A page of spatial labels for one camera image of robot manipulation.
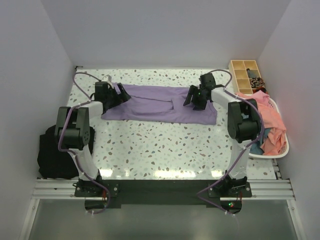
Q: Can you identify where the black folded t shirt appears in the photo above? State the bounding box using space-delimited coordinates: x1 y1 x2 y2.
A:
37 125 79 179

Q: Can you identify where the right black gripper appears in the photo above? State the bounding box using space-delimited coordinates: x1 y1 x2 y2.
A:
184 85 208 111

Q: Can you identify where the wooden compartment box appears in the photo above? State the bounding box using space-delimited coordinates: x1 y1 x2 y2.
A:
228 60 263 95

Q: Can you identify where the aluminium rail frame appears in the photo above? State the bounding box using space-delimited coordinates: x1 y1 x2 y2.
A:
32 158 296 200

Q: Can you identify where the purple t shirt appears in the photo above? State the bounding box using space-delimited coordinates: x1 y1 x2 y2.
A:
101 84 218 125

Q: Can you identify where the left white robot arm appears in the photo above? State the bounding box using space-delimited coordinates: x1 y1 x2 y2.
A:
54 81 131 196

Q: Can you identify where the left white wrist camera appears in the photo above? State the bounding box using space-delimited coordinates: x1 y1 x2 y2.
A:
101 74 112 84

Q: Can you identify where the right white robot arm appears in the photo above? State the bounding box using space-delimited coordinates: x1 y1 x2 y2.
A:
183 72 265 197

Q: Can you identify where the blue t shirt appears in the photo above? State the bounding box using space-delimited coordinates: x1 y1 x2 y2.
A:
250 128 271 155

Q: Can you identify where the black mounting base plate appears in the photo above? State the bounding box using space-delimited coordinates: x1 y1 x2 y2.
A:
73 178 253 214

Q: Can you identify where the patterned cloth in box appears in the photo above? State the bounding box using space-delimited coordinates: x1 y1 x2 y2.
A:
246 68 265 93

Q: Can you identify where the pink t shirt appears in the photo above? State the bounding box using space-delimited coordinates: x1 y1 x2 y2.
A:
235 90 287 156

